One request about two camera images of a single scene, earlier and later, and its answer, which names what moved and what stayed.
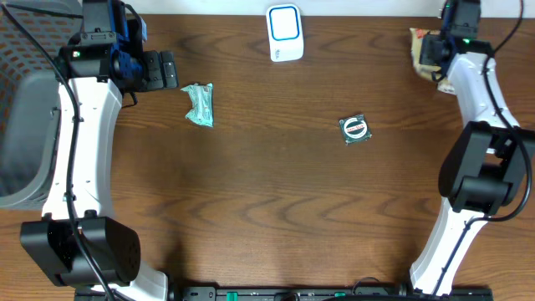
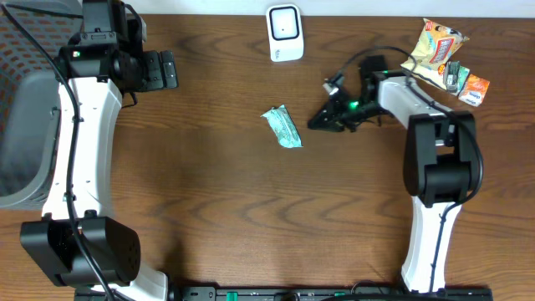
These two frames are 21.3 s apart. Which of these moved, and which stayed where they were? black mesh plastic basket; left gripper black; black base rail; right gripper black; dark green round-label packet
Moved: right gripper black; dark green round-label packet
Stayed: black base rail; left gripper black; black mesh plastic basket
